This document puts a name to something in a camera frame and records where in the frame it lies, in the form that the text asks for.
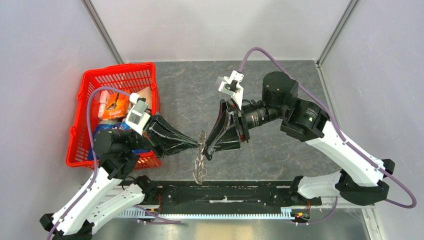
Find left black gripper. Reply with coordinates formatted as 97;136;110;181
127;111;201;159

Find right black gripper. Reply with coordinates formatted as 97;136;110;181
205;97;286;154

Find large ring of keyrings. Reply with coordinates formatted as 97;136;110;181
192;130;209;185

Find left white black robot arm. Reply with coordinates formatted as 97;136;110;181
40;113;199;240

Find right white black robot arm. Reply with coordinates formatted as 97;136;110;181
201;71;395;206

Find blue Doritos chip bag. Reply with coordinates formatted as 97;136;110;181
87;120;150;161

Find orange snack box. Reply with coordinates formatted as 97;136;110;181
99;92;130;120

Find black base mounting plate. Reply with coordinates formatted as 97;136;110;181
141;180;322;214

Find red plastic basket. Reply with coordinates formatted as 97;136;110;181
65;62;161;169

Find pink white small packet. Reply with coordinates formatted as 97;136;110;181
97;90;111;120

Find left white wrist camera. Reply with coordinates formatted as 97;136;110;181
125;92;151;135

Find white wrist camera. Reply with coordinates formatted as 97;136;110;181
216;70;244;110
125;92;151;135

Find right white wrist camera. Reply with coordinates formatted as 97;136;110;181
216;70;244;110

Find white slotted cable duct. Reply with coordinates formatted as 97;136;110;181
114;207;296;221

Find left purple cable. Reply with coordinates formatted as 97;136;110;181
45;86;182;240

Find left aluminium frame post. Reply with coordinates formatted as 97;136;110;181
81;0;125;64

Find aluminium frame post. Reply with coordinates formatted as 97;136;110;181
81;0;125;64
315;0;360;67

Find right aluminium frame post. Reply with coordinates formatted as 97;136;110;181
315;0;360;67

